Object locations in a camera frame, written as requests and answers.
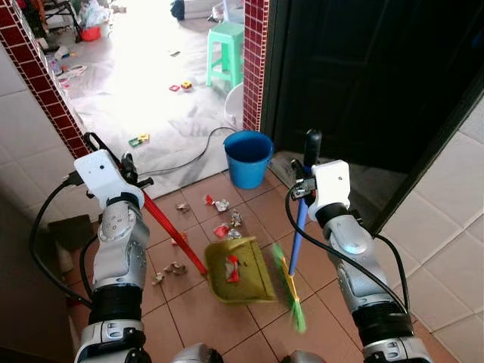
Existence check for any dark metal chair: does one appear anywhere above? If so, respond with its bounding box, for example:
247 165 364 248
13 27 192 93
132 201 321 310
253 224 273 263
34 0 82 42

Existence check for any blue plastic bucket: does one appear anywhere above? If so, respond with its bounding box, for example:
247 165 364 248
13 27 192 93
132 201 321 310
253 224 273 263
223 130 275 190

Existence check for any blue handled green broom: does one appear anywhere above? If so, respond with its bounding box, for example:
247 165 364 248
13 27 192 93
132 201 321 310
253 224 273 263
271 129 324 334

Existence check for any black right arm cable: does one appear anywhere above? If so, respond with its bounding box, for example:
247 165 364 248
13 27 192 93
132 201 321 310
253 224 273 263
284 189 413 318

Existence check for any robot leg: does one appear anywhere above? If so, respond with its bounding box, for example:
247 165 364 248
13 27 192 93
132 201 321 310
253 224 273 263
170 344 224 363
281 349 327 363

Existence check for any red handled olive dustpan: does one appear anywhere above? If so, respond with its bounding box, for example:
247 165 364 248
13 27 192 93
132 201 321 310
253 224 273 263
83 132 278 306

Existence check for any black floor cable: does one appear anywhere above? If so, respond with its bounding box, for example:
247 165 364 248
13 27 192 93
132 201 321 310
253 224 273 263
138 125 237 179

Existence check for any red white wrapper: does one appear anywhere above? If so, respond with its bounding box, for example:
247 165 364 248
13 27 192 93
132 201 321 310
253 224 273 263
225 255 241 284

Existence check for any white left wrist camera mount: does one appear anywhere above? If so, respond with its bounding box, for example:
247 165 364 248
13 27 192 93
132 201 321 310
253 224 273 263
73 149 144 209

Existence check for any robot left leg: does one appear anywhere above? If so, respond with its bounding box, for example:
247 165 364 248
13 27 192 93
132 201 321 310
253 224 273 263
170 344 224 363

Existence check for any red plastic basin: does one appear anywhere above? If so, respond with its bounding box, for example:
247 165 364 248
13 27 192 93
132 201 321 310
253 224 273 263
79 25 103 42

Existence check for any white basin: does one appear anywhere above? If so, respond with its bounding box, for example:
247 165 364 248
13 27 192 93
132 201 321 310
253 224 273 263
225 82 245 129

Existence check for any green plastic stool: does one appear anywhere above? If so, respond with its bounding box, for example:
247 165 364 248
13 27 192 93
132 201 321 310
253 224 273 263
206 21 247 88

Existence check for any dark wooden door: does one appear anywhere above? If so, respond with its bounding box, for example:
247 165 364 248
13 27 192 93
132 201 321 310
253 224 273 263
259 0 484 237

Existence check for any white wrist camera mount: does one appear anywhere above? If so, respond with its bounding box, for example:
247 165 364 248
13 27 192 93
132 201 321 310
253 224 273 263
309 160 352 222
73 149 144 209

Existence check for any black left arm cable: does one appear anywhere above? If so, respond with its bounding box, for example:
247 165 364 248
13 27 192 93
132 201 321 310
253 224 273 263
29 172 99 309

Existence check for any robot right leg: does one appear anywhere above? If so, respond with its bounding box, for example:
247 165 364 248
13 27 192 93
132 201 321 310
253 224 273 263
281 349 327 363

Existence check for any white plastic bag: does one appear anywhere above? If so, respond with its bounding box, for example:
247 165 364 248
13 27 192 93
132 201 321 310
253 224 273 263
79 0 113 29

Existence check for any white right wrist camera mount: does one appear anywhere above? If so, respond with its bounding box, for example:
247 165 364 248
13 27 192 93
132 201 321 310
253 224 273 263
309 160 352 222

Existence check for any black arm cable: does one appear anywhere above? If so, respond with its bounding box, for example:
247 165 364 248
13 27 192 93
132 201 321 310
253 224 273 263
284 189 413 318
29 172 99 309

